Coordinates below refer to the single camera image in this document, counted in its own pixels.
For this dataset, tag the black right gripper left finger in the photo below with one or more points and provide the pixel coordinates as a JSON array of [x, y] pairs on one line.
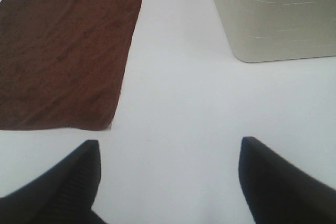
[[63, 194]]

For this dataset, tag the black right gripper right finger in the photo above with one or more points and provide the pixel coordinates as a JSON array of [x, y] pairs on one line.
[[278, 192]]

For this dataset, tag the brown towel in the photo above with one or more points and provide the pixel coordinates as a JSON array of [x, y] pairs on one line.
[[63, 61]]

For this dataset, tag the beige storage box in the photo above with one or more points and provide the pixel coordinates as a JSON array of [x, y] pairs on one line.
[[273, 30]]

